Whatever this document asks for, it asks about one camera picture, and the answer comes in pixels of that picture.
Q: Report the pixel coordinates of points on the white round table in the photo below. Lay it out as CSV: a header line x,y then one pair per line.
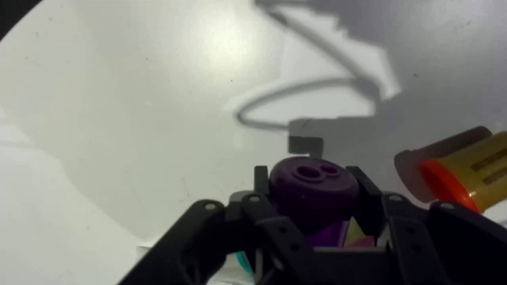
x,y
117,115

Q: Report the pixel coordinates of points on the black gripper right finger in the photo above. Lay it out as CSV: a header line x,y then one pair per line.
x,y
402,252

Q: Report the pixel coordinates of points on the purple plastic container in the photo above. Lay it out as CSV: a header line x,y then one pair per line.
x,y
318,195

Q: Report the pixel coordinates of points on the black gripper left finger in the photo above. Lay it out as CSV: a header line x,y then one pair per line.
x,y
274,248

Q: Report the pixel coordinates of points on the yellow tub orange lid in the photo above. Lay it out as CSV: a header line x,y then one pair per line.
x,y
467,170

